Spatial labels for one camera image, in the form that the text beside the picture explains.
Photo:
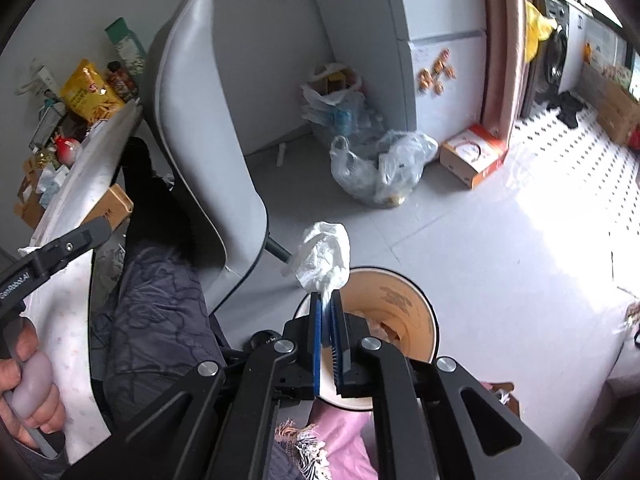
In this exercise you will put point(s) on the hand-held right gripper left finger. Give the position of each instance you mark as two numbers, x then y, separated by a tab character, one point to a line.
315	340

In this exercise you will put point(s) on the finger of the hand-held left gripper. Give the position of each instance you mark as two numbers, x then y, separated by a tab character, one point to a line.
75	242

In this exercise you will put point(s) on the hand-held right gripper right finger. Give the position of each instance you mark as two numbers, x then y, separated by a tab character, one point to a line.
336	340

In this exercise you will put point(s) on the white bin with orange inside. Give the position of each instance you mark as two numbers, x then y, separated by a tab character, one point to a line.
400	300

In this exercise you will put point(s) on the white tissue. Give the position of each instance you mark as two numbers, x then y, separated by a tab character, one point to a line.
325	250

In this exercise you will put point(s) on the person's left hand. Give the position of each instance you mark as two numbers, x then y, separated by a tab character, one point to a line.
47	412

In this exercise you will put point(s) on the brown cardboard box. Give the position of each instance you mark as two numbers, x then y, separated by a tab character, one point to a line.
117	205

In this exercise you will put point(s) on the open cardboard box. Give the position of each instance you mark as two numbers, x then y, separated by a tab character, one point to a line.
30	205

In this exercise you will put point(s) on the blue and white tissue box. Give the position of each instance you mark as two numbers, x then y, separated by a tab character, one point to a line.
50	185

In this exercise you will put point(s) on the red and white vase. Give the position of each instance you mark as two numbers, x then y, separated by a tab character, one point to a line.
67	147

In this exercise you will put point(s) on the pink cloth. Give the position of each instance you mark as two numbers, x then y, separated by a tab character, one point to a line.
345	440

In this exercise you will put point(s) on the person's leg in grey pants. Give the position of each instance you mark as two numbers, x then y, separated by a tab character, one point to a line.
160	310

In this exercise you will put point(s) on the striped fringed cloth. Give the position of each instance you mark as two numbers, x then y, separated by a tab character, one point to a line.
300	450

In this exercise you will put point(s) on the yellow snack bag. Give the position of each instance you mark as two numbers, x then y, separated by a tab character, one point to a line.
90	90

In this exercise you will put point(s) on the grey upholstered chair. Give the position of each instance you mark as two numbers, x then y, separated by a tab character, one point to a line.
200	135

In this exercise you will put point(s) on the white carton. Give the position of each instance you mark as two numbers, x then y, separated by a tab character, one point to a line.
40	80

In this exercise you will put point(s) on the clear plastic bag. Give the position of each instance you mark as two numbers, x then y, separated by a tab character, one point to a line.
400	155

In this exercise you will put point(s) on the tall green box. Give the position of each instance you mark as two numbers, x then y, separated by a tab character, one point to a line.
125	45

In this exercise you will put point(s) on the white and orange box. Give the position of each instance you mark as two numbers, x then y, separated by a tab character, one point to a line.
470	155

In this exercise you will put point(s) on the bag of plastic bottles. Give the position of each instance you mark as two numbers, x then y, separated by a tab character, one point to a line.
340	110

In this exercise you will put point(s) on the cluster of brown fridge magnets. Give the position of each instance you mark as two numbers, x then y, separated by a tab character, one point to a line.
437	72

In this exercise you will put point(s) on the black cloth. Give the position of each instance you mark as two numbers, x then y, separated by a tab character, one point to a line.
567	107

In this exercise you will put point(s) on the white refrigerator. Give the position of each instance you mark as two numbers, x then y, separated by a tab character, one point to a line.
440	10

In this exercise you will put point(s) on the dark washing machine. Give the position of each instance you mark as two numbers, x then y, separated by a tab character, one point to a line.
555	60

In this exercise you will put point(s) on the large cardboard box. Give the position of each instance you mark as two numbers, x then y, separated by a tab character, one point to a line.
615	110

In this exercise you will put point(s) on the pink door frame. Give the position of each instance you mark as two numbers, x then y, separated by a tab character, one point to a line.
505	60

